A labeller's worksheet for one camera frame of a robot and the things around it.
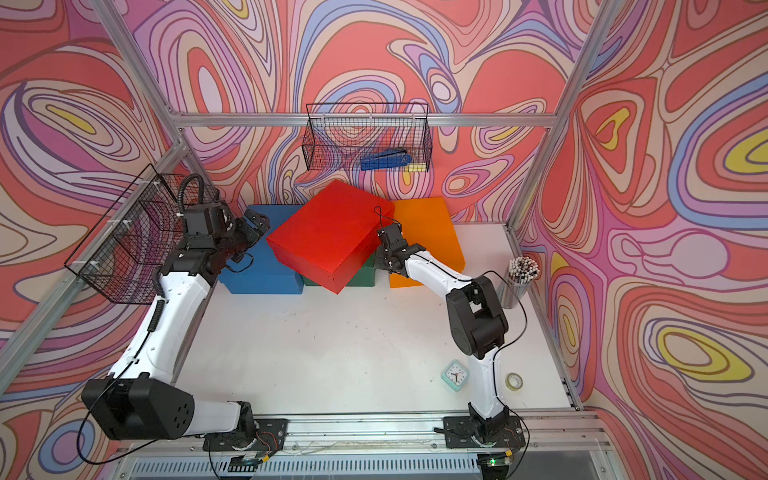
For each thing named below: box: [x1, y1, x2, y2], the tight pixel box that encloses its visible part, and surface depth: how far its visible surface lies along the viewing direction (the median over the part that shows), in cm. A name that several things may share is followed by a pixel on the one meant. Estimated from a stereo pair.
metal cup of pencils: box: [496, 256, 540, 309], surface depth 86 cm
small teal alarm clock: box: [441, 360, 470, 392], surface depth 82 cm
